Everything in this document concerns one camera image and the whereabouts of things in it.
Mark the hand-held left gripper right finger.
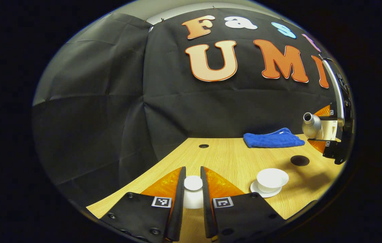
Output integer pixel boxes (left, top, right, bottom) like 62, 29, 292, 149
200, 166, 286, 242

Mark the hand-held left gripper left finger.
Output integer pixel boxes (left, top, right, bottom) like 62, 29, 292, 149
100, 166, 187, 242

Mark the silver water bottle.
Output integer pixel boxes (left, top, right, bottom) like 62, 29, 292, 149
302, 112, 323, 139

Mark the white teacup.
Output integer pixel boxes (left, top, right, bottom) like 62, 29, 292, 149
257, 168, 289, 193

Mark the blue towel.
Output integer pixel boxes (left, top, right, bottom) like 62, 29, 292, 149
244, 128, 305, 148

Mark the white saucer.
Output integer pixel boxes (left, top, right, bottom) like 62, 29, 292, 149
250, 181, 282, 198

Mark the dark grey side cloth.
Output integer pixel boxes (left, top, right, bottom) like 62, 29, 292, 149
32, 12, 152, 208

